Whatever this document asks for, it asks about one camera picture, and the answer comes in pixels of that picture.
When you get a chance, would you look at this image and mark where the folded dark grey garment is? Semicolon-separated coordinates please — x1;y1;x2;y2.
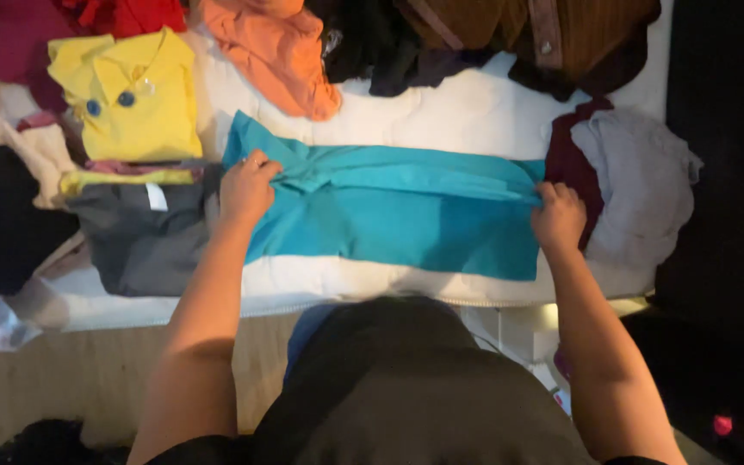
66;164;224;298

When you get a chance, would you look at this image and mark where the maroon garment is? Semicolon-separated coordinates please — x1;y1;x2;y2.
544;97;614;251

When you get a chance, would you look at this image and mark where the black cloth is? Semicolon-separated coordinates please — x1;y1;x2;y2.
0;418;130;465

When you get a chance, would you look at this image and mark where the white mattress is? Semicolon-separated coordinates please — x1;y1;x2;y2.
0;0;675;332

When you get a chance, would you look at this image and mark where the magenta garment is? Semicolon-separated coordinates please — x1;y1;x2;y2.
0;0;79;114

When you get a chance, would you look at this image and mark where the light grey garment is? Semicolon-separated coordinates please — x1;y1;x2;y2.
570;108;704;272

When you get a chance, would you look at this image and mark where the folded yellow garment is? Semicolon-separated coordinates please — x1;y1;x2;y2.
54;167;197;201

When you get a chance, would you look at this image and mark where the cream garment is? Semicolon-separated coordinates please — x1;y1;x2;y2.
0;113;79;210

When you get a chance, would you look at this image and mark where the person's left hand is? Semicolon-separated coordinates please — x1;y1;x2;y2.
218;150;284;225

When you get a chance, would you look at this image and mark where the person's dark shirt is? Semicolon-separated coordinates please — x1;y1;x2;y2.
146;296;667;465

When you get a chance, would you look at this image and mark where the red garment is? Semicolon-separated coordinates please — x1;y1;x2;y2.
53;0;188;38

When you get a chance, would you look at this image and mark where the orange garment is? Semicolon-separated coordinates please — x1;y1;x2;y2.
199;0;342;122

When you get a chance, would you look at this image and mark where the brown corduroy garment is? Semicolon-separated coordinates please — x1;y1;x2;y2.
395;0;662;85

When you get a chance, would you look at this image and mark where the person's right hand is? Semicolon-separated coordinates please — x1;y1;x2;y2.
531;181;588;249

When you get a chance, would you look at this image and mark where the teal shirt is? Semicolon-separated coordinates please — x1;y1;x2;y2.
222;110;546;282

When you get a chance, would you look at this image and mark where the folded yellow polo shirt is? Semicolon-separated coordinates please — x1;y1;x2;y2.
47;27;204;163

